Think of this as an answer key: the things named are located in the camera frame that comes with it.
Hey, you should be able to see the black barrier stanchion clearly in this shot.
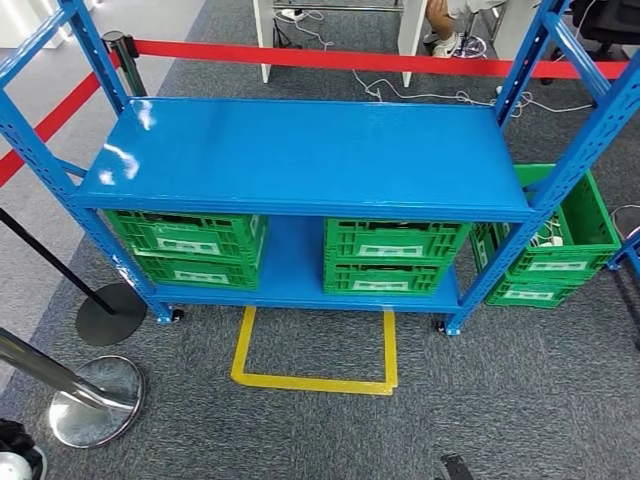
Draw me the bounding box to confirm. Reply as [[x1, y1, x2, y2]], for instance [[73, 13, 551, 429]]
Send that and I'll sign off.
[[102, 31, 149, 99], [0, 208, 149, 348]]

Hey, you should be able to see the small black floor item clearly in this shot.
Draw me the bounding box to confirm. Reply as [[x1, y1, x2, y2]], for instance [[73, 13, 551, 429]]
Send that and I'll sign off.
[[272, 19, 301, 51]]

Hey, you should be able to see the white floor cable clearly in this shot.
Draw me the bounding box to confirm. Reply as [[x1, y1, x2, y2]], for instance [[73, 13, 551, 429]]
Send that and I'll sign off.
[[275, 9, 334, 51], [349, 69, 593, 121]]

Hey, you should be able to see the black stool chrome base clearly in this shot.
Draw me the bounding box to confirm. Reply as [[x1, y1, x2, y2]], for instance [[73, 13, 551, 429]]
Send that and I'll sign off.
[[452, 13, 494, 61]]

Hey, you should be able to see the white desk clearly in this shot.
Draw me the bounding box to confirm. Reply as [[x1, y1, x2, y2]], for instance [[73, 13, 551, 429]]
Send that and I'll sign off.
[[487, 0, 543, 44], [252, 0, 429, 89]]

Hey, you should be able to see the white cable bundle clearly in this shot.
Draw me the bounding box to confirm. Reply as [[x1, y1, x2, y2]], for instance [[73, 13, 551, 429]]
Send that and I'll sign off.
[[530, 221, 566, 250]]

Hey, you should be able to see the black office chair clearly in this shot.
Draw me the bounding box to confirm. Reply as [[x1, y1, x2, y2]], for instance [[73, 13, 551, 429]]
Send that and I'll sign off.
[[542, 0, 640, 86]]

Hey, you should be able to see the yellow floor tape square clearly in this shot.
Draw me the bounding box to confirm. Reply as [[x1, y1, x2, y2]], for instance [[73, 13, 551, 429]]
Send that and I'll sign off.
[[230, 305, 399, 397]]

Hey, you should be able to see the person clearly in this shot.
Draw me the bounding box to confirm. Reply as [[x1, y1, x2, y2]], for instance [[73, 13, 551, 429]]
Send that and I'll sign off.
[[422, 0, 509, 60]]

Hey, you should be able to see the chrome barrier stanchion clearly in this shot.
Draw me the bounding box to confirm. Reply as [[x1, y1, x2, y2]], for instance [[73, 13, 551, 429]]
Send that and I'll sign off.
[[0, 327, 146, 450]]

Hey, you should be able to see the blue metal shelf rack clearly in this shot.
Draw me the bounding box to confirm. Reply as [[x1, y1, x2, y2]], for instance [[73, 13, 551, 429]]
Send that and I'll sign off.
[[0, 0, 640, 339]]

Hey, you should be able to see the red barrier belt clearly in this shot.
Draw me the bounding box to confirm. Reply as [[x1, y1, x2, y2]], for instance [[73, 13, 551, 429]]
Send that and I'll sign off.
[[0, 52, 121, 189], [134, 39, 629, 81]]

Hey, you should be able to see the green plastic crate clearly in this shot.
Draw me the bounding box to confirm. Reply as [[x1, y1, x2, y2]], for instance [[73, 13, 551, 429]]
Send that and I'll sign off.
[[132, 254, 261, 291], [103, 210, 269, 265], [484, 278, 583, 310], [469, 164, 622, 286], [324, 218, 471, 266], [324, 261, 454, 296]]

